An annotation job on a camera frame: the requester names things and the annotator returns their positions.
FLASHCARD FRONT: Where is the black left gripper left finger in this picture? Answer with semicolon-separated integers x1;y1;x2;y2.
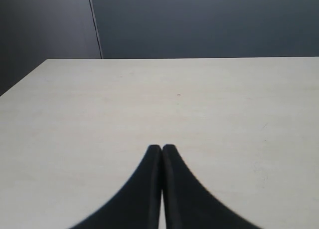
73;145;162;229

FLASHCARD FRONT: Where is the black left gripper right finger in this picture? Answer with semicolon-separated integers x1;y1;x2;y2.
162;144;258;229

